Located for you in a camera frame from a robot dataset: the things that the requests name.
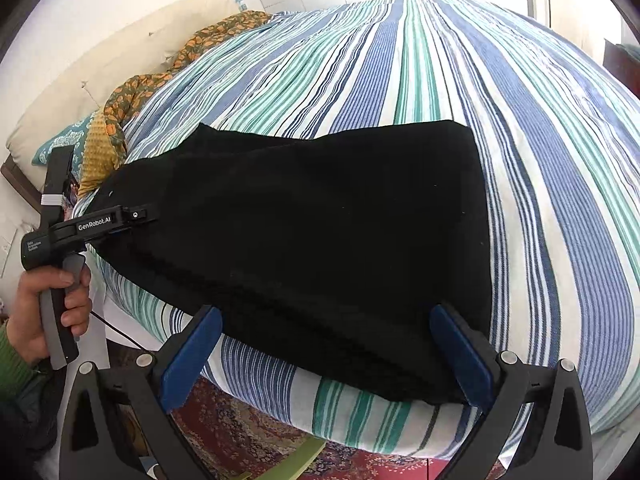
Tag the cream padded headboard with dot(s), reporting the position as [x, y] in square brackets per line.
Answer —
[100, 70]

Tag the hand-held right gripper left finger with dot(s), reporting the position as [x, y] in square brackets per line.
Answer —
[192, 360]

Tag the dark red wooden cabinet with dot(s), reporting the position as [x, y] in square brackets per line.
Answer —
[622, 60]

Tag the striped bed blanket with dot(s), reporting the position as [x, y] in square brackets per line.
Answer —
[500, 110]

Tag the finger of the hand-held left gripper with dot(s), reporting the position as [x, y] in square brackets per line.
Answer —
[140, 215]

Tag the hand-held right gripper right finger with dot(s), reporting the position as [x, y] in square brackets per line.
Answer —
[462, 360]

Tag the green plastic strip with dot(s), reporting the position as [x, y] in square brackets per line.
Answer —
[300, 460]

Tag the person's left forearm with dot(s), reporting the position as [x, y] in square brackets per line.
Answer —
[15, 370]

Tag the black pants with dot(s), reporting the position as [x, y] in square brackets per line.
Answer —
[300, 235]

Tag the person's left hand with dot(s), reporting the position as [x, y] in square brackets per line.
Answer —
[27, 310]

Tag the yellow dotted pillow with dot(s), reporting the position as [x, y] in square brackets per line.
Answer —
[100, 150]

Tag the teal patterned pillow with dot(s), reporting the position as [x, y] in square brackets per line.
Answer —
[60, 140]

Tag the patterned red rug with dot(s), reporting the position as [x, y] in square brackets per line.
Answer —
[235, 435]

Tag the orange floral cloth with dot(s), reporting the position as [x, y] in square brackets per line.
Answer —
[145, 90]

